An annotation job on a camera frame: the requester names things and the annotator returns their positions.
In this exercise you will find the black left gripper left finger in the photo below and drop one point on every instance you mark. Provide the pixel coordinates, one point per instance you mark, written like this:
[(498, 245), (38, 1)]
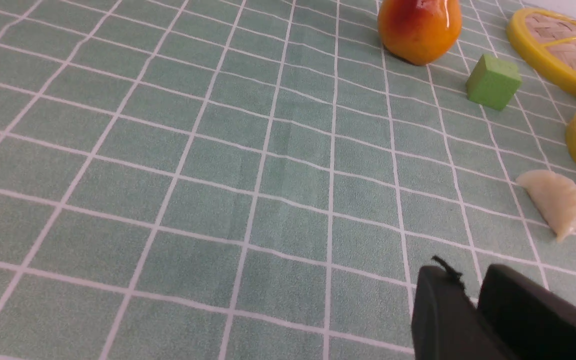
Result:
[(445, 324)]

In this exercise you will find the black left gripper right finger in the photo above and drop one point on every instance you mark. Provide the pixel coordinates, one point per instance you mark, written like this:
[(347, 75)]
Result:
[(533, 322)]

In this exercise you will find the white dumpling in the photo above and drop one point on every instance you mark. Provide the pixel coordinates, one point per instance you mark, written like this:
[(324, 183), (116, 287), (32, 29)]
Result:
[(554, 195)]

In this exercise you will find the yellow woven steamer lid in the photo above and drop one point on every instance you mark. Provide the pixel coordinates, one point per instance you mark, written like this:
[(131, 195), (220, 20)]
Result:
[(546, 41)]

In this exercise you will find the green wooden cube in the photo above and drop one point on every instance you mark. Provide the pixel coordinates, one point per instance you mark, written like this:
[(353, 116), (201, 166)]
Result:
[(493, 82)]

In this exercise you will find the orange red pear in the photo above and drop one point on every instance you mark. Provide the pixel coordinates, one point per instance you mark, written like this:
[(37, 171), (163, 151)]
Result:
[(419, 31)]

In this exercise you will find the green checkered tablecloth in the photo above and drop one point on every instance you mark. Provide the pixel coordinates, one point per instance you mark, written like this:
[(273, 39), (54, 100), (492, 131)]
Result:
[(255, 179)]

